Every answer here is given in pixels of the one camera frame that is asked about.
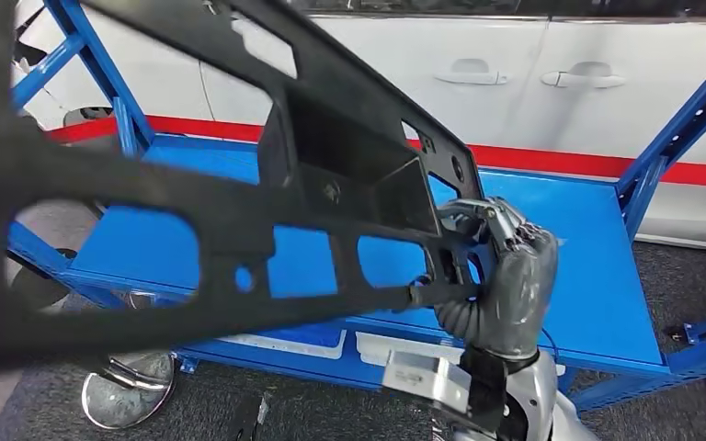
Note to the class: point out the blue metal shelf rack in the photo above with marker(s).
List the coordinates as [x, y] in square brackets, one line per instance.
[542, 255]

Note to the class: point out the black plastic car panel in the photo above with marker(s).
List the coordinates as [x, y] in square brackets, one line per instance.
[115, 176]

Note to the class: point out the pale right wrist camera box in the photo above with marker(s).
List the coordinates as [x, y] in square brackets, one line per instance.
[420, 377]

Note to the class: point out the translucent white plastic bin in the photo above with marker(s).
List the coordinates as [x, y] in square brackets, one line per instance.
[389, 348]

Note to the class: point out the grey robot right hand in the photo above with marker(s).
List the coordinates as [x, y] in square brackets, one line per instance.
[523, 286]

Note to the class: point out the chrome stanchion post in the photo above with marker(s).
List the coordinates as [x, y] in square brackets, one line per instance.
[115, 402]

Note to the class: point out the thin black pole stand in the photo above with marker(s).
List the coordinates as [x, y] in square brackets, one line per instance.
[42, 283]

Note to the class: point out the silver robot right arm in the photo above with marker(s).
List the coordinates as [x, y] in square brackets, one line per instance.
[536, 395]

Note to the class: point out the white car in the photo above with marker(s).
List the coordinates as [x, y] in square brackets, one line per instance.
[389, 73]

